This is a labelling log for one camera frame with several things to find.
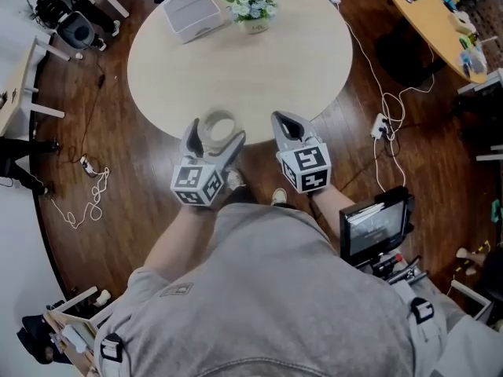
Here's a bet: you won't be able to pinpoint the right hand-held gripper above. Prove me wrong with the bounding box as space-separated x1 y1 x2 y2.
270 110 333 194

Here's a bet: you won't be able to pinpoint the long white cable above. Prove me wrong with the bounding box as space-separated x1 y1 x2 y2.
336 2 436 196

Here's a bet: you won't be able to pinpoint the black strap buckle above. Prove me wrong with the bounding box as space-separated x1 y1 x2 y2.
99 333 125 364
409 297 435 324

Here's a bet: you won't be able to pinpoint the oval wooden side table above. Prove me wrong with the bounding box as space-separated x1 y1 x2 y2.
382 0 489 85

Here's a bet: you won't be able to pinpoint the white-legged wooden desk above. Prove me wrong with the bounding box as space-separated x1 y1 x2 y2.
0 35 71 137

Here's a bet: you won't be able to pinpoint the white storage box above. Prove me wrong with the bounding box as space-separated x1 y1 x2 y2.
162 0 233 46

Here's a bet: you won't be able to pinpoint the coiled white floor cable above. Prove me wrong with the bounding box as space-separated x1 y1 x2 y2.
50 166 112 232

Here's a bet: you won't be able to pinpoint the white power strip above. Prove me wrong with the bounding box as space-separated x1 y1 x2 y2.
369 112 391 141

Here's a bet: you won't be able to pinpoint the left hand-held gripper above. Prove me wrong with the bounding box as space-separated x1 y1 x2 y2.
169 117 248 210

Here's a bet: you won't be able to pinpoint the black bag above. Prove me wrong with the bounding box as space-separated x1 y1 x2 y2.
17 313 67 365

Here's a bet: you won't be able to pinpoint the person's grey shirt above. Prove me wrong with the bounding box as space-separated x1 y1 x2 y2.
93 202 449 377

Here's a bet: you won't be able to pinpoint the person's left forearm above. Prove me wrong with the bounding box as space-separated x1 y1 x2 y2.
142 205 219 283

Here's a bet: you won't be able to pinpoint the person's left shoe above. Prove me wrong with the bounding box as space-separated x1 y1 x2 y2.
225 166 248 192

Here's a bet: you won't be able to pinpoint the potted artificial flowers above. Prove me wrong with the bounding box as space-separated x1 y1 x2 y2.
215 0 280 36

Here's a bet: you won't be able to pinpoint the wooden figure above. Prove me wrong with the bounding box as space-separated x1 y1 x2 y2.
455 247 489 277

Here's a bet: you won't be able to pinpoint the wooden shelf rack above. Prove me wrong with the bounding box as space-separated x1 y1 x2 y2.
42 286 119 377

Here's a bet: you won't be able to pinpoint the clear roll of tape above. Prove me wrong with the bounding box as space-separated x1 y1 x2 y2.
199 108 238 149

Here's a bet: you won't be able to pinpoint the person's right forearm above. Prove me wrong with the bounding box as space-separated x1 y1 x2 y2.
313 184 355 236

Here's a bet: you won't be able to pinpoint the black monitor on stand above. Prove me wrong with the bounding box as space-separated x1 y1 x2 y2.
338 185 428 286

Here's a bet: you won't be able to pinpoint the white open box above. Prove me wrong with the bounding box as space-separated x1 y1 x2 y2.
450 278 499 328

